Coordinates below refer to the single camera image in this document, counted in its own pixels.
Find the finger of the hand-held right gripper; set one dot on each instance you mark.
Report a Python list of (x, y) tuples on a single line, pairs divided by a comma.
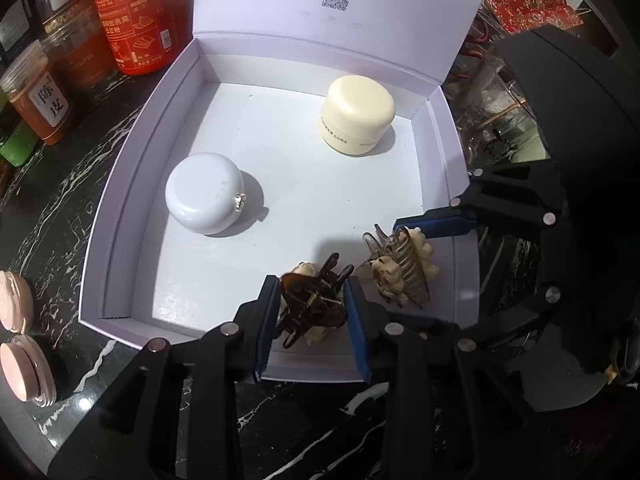
[(530, 310), (435, 225)]

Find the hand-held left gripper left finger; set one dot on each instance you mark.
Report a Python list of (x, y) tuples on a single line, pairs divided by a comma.
[(267, 330)]

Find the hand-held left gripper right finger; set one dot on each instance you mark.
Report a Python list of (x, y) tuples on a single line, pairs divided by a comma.
[(357, 330)]

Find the brown hair claw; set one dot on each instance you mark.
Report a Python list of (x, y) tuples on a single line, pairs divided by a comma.
[(310, 305)]

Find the clear flower hair claw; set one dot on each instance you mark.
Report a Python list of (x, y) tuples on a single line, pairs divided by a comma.
[(405, 270)]

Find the cream cosmetic jar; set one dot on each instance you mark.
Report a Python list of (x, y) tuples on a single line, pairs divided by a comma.
[(357, 110)]

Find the white round case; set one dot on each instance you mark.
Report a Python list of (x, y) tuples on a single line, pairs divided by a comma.
[(205, 195)]

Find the lavender gift box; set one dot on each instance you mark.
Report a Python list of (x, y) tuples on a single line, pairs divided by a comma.
[(300, 160)]

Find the clear powder jar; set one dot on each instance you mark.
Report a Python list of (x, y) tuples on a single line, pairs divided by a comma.
[(25, 370)]

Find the pink round compact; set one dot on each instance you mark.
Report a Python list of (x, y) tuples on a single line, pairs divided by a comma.
[(12, 300)]

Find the glass cup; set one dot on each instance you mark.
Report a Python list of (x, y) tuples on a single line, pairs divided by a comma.
[(495, 100)]

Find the red patterned packet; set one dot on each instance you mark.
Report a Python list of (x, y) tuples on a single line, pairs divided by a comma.
[(535, 5)]

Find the small green label jar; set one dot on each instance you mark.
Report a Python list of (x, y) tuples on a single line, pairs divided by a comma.
[(15, 147)]

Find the orange powder jar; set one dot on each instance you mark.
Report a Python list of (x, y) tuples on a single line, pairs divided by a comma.
[(45, 105)]

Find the amber contents jar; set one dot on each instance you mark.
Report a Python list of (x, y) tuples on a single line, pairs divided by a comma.
[(85, 60)]

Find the red canister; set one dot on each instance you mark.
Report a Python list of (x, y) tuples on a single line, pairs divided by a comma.
[(140, 15)]

